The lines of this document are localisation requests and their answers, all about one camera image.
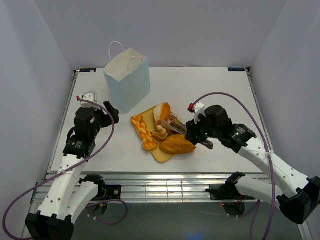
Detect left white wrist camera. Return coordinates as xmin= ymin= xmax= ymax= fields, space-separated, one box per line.
xmin=76 ymin=90 xmax=98 ymax=109

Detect small croissant bread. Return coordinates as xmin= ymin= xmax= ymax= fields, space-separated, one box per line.
xmin=151 ymin=125 xmax=168 ymax=142

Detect metal food tongs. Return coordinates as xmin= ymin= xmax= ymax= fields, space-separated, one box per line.
xmin=161 ymin=118 xmax=214 ymax=150

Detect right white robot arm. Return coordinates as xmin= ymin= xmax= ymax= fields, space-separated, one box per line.
xmin=185 ymin=102 xmax=320 ymax=225

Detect light blue paper bag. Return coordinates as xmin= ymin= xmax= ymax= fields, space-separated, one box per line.
xmin=103 ymin=47 xmax=151 ymax=113

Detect aluminium table frame rail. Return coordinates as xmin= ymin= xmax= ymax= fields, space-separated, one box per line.
xmin=31 ymin=172 xmax=298 ymax=204

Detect round white-orange bread loaf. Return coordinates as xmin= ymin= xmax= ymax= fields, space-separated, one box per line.
xmin=153 ymin=102 xmax=172 ymax=129

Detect orange braided bread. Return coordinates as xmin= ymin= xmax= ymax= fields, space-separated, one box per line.
xmin=131 ymin=115 xmax=158 ymax=152

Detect pink sugared donut bread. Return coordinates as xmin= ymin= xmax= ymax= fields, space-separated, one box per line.
xmin=169 ymin=113 xmax=178 ymax=125

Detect brown oval crusty bread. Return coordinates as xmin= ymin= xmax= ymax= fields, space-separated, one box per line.
xmin=159 ymin=134 xmax=196 ymax=155

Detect yellow plastic tray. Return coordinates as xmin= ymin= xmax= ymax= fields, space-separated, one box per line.
xmin=130 ymin=104 xmax=197 ymax=164

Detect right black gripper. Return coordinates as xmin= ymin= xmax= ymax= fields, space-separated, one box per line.
xmin=184 ymin=112 xmax=221 ymax=146

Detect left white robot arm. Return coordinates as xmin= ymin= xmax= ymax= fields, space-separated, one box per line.
xmin=25 ymin=101 xmax=120 ymax=240

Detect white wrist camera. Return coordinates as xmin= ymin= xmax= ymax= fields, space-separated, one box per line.
xmin=187 ymin=101 xmax=206 ymax=124
xmin=76 ymin=90 xmax=98 ymax=109

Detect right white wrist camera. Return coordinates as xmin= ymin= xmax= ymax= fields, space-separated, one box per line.
xmin=187 ymin=101 xmax=206 ymax=124

